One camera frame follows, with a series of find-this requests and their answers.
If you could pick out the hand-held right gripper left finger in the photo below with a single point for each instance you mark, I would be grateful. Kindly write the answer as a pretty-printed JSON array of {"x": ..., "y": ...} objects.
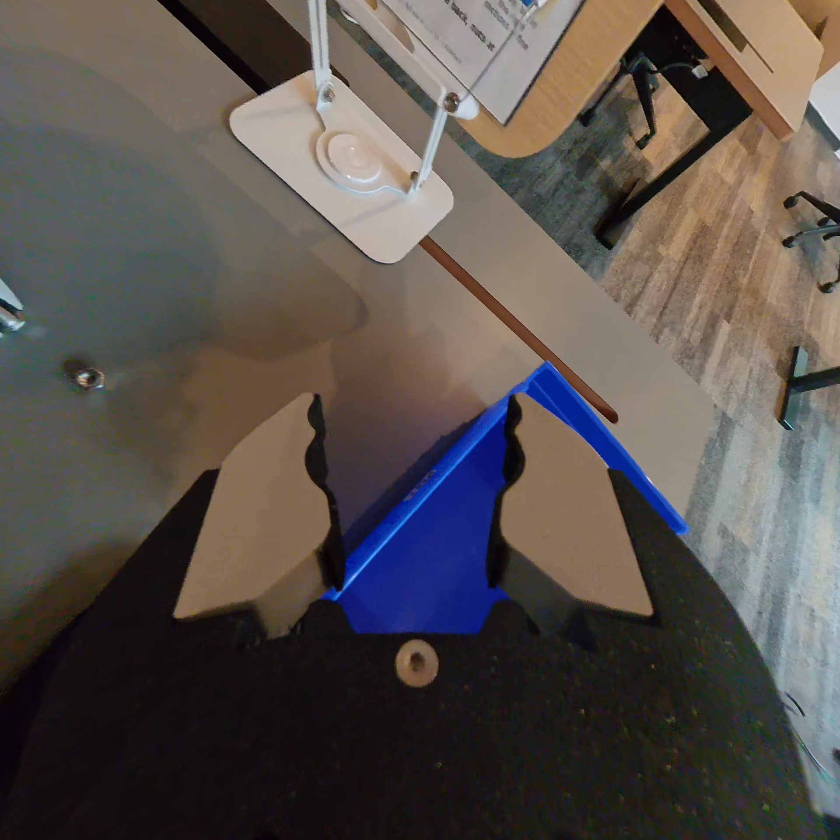
[{"x": 262, "y": 518}]

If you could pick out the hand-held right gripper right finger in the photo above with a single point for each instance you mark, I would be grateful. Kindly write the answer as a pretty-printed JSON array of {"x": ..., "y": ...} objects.
[{"x": 558, "y": 518}]

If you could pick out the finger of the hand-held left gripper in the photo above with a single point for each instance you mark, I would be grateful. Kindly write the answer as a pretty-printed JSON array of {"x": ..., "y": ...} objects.
[{"x": 5, "y": 292}]

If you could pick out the silver bolt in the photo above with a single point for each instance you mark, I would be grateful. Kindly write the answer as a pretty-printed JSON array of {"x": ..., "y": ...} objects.
[{"x": 8, "y": 321}]

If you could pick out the blue plastic bin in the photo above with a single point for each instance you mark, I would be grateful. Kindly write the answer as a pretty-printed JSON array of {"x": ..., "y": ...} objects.
[{"x": 426, "y": 564}]

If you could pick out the long wooden desk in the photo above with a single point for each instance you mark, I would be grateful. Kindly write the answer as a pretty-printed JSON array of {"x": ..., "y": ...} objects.
[{"x": 794, "y": 384}]

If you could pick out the white metal document stand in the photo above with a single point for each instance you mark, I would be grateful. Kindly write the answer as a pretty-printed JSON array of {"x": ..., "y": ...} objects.
[{"x": 289, "y": 124}]

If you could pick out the black office chair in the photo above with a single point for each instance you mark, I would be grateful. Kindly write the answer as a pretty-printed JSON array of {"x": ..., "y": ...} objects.
[
  {"x": 646, "y": 85},
  {"x": 823, "y": 226}
]

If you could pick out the light wooden rounded table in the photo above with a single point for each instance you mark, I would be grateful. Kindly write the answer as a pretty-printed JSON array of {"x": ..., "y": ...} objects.
[{"x": 571, "y": 98}]

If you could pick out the wooden desk with black legs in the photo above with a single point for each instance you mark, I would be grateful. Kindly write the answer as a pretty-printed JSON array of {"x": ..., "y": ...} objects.
[{"x": 768, "y": 59}]

